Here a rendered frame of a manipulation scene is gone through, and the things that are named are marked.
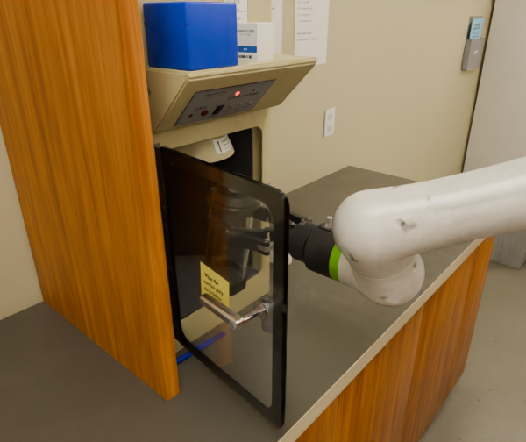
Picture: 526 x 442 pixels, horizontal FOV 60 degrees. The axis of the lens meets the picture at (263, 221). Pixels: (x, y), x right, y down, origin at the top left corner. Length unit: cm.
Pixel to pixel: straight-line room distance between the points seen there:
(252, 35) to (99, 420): 71
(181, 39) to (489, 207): 46
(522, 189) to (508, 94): 307
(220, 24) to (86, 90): 22
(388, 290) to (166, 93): 44
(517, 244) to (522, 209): 283
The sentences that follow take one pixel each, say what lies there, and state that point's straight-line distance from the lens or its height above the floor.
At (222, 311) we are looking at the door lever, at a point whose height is 121.
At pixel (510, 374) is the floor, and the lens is 259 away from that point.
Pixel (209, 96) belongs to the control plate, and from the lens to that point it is 75.
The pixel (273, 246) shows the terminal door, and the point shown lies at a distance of 58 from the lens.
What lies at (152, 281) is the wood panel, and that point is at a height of 120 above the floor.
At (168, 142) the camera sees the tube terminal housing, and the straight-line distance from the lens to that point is 81.
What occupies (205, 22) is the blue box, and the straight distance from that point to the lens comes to 71.
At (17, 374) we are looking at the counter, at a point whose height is 94.
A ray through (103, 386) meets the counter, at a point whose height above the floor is 94.
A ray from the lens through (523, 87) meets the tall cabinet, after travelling 365.
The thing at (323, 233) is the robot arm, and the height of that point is 124.
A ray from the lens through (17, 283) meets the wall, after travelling 125.
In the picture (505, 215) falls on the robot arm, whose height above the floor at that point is 136.
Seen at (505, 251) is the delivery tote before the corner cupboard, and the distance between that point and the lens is 350.
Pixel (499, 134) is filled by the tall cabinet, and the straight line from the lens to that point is 372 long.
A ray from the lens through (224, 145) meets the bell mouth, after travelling 94.
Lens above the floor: 159
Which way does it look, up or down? 25 degrees down
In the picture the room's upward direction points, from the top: straight up
